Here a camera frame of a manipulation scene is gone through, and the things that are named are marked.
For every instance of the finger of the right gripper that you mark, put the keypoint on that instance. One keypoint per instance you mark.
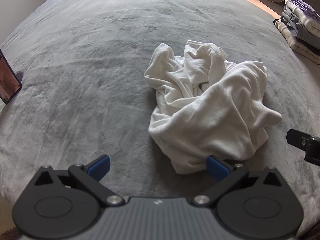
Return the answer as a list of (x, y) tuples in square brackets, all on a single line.
[(310, 144)]

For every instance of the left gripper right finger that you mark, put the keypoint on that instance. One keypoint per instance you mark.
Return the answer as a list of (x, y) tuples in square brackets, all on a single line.
[(229, 177)]

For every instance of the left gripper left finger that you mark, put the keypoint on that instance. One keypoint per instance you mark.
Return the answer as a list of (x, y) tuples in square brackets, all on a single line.
[(88, 177)]

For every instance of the white garment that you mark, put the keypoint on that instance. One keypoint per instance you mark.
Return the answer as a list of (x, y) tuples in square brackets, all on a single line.
[(207, 105)]

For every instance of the folded clothes stack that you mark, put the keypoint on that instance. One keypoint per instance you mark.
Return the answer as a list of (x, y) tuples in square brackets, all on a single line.
[(299, 25)]

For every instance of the grey plush bed blanket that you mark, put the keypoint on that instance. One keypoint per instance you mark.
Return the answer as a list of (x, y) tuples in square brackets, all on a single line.
[(84, 92)]

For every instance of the black smartphone on stand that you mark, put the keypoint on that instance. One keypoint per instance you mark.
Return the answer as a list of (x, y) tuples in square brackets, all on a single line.
[(10, 82)]

